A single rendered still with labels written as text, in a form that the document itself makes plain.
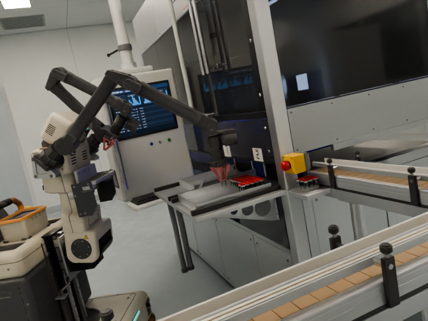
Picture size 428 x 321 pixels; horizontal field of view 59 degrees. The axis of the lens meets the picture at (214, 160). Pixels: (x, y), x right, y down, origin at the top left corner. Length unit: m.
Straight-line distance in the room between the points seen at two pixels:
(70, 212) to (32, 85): 5.08
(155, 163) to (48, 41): 4.90
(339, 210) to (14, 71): 5.99
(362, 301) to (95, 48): 6.61
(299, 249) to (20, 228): 1.33
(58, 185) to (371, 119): 1.48
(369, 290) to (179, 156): 1.87
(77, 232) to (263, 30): 1.25
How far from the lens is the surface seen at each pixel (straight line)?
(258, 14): 1.54
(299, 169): 1.48
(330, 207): 1.72
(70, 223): 1.95
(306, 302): 0.70
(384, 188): 1.31
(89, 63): 6.98
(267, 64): 1.52
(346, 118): 1.73
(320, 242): 1.72
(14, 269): 1.98
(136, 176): 2.35
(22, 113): 6.90
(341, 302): 0.69
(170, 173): 2.43
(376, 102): 1.85
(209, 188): 1.76
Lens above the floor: 1.29
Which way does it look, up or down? 9 degrees down
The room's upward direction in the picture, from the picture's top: 11 degrees counter-clockwise
